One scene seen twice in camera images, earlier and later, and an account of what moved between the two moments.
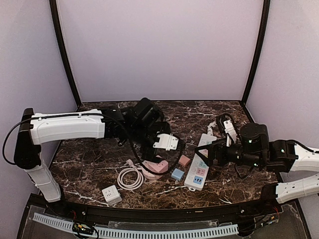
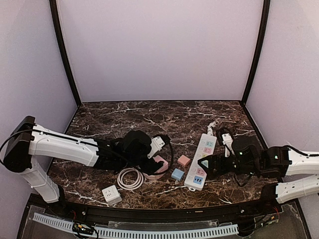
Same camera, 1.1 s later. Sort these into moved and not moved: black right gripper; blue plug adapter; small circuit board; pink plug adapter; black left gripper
Moved: black left gripper; black right gripper
Not moved: pink plug adapter; blue plug adapter; small circuit board
